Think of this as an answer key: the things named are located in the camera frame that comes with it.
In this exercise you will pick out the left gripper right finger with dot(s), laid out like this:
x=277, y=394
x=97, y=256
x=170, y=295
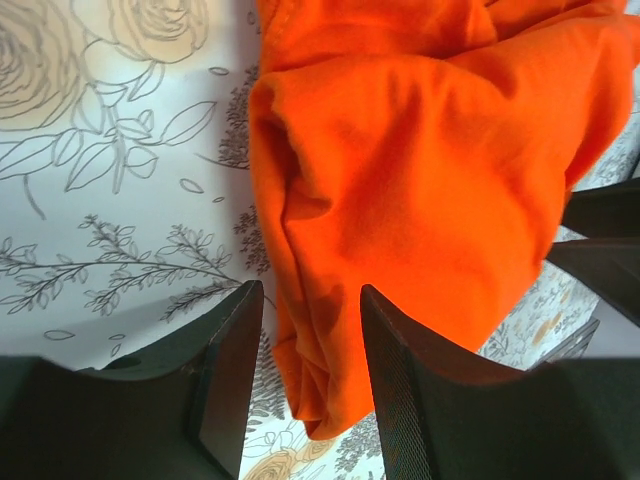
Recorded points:
x=444, y=412

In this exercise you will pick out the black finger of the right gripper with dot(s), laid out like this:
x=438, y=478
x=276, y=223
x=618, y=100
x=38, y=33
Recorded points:
x=606, y=258

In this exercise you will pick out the orange t shirt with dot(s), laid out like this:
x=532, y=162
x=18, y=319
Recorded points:
x=427, y=148

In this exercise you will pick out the floral tablecloth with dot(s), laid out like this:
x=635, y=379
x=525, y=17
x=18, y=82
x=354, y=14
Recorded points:
x=127, y=202

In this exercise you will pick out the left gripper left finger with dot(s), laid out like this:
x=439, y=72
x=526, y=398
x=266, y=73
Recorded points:
x=175, y=409

